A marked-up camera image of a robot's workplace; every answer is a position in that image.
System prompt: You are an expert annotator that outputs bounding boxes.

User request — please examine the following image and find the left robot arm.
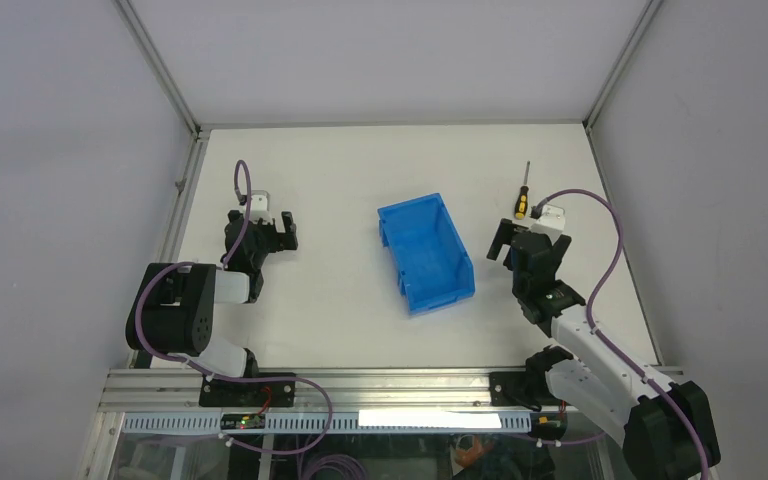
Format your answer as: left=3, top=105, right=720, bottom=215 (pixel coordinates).
left=125, top=210, right=298, bottom=406

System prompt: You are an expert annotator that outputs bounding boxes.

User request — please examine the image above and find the white slotted cable duct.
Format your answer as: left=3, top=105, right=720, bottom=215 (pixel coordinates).
left=122, top=409, right=532, bottom=436

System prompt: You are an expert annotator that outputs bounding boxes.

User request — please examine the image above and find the aluminium front rail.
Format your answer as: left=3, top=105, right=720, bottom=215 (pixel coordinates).
left=98, top=367, right=524, bottom=412

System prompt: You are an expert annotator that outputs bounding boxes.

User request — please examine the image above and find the small black controller board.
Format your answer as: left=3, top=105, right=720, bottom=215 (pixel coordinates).
left=220, top=413, right=266, bottom=431

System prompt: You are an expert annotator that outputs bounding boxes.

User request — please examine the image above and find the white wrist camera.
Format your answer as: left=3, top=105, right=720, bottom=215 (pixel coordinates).
left=530, top=204, right=566, bottom=243
left=246, top=190, right=274, bottom=224

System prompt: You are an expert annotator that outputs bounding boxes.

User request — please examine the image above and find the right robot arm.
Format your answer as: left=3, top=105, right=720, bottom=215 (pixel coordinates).
left=487, top=219, right=722, bottom=479

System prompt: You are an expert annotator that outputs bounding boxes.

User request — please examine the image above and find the blue plastic bin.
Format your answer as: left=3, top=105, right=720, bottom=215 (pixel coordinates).
left=377, top=193, right=476, bottom=316

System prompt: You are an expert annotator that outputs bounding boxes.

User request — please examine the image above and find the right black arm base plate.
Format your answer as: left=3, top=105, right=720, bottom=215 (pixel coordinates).
left=488, top=370, right=561, bottom=411

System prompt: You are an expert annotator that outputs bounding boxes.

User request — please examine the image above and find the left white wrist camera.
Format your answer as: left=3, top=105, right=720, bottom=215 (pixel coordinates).
left=246, top=190, right=274, bottom=224

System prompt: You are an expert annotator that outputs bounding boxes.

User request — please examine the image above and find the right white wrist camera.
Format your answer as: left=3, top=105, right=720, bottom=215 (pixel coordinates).
left=530, top=204, right=566, bottom=243

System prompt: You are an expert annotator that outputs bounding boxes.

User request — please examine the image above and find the yellow black screwdriver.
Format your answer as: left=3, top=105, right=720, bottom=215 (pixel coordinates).
left=513, top=161, right=531, bottom=220

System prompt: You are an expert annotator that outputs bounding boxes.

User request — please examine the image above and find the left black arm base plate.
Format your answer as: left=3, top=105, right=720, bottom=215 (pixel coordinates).
left=198, top=372, right=296, bottom=409

